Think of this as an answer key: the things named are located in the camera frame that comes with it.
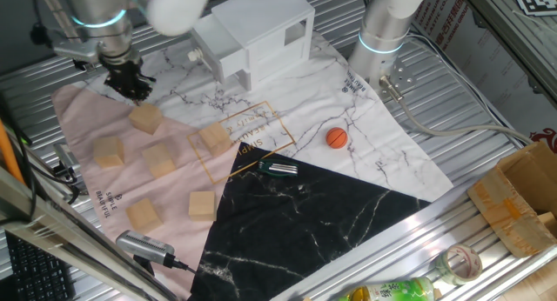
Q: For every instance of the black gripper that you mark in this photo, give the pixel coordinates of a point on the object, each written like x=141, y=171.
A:
x=122, y=72

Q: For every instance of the plain wooden cube block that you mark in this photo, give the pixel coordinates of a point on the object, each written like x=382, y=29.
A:
x=145, y=118
x=214, y=140
x=202, y=206
x=159, y=162
x=143, y=216
x=109, y=153

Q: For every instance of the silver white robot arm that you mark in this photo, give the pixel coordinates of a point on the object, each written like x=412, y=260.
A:
x=383, y=22

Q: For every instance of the small gray clamped device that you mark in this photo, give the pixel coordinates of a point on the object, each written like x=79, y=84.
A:
x=65, y=157

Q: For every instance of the orange pole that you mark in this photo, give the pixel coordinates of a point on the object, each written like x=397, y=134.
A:
x=8, y=153

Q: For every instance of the white plastic drawer cabinet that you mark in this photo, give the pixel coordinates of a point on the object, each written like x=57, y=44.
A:
x=265, y=22

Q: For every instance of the green holder with silver bits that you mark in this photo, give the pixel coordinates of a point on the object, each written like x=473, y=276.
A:
x=278, y=168

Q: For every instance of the black keyboard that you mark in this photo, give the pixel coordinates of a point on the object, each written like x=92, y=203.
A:
x=37, y=272

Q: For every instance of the small orange basketball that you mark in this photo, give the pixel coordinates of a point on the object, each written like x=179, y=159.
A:
x=337, y=138

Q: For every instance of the marble pink black cloth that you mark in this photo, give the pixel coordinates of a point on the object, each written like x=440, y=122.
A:
x=304, y=214

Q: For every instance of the green tea bottle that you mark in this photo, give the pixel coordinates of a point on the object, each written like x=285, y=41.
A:
x=391, y=291

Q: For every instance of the white sheet with red print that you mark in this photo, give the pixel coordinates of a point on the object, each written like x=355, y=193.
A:
x=487, y=62

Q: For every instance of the clear tape roll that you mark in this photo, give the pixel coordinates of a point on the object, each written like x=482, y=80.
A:
x=459, y=264

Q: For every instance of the brown cardboard box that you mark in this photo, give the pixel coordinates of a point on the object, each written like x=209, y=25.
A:
x=513, y=201

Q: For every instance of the black white marker board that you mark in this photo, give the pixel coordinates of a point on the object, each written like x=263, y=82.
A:
x=537, y=0

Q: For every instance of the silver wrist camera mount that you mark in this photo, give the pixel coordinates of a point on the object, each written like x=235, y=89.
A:
x=76, y=51

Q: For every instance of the silver depth camera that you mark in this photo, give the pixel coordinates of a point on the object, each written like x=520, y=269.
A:
x=143, y=246

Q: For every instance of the aluminium frame post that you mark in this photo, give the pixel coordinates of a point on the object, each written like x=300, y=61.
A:
x=65, y=233

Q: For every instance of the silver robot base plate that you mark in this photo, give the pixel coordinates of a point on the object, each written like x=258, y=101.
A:
x=402, y=77

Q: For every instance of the aluminium frame beam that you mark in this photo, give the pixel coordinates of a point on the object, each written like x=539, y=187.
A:
x=513, y=35

